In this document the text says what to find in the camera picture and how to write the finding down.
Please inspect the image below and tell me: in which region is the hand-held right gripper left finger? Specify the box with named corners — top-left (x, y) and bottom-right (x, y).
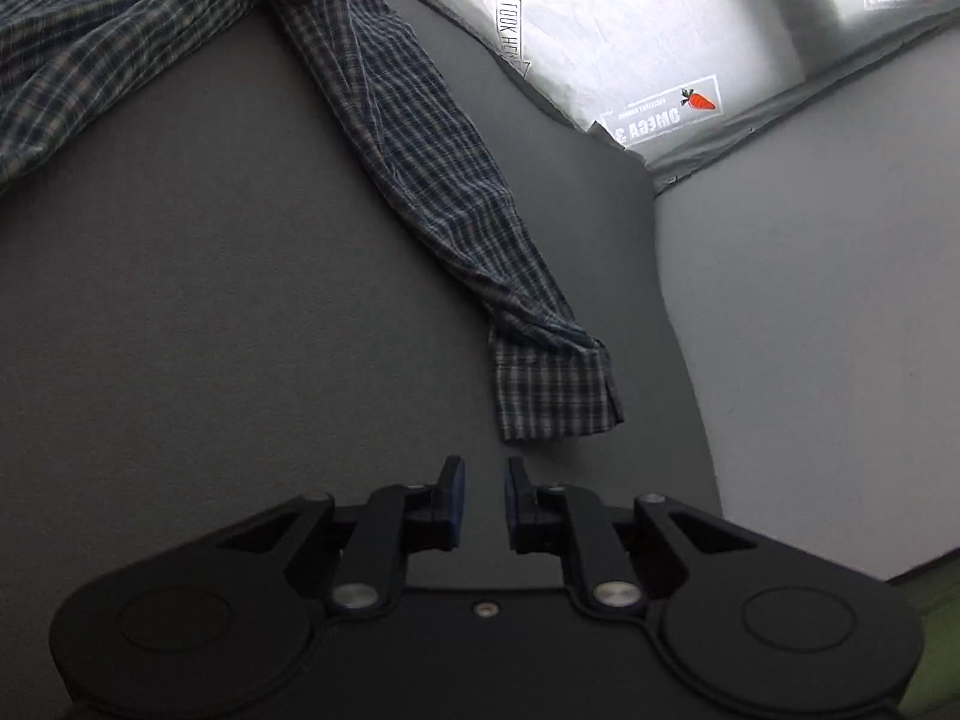
top-left (215, 456), bottom-right (466, 620)

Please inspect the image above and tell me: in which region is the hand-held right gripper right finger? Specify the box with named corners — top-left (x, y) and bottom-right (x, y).
top-left (504, 456), bottom-right (758, 620)

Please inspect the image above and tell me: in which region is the blue plaid shirt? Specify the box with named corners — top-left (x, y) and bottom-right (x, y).
top-left (0, 0), bottom-right (625, 442)

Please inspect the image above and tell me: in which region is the white printed cloth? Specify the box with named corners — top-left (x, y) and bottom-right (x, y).
top-left (330, 0), bottom-right (960, 197)

